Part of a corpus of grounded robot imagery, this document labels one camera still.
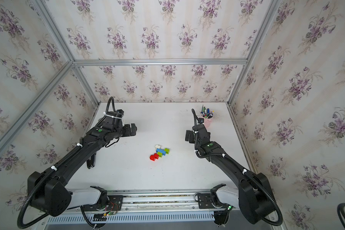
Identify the white vented cable duct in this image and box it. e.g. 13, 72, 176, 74
48, 211, 214, 225

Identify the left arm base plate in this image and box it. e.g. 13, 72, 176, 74
83, 195, 124, 214

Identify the red lego brick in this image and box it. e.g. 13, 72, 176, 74
149, 153, 160, 161

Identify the pink pen cup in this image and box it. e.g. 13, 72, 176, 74
202, 113, 213, 128

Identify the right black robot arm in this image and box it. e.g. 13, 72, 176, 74
185, 116, 283, 226

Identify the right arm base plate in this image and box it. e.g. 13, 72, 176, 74
194, 193, 230, 209

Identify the aluminium mounting rail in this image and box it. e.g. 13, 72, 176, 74
38, 188, 279, 215

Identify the blue lego brick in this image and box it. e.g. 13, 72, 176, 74
156, 149, 166, 156

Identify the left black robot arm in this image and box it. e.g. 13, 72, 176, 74
17, 109, 137, 229

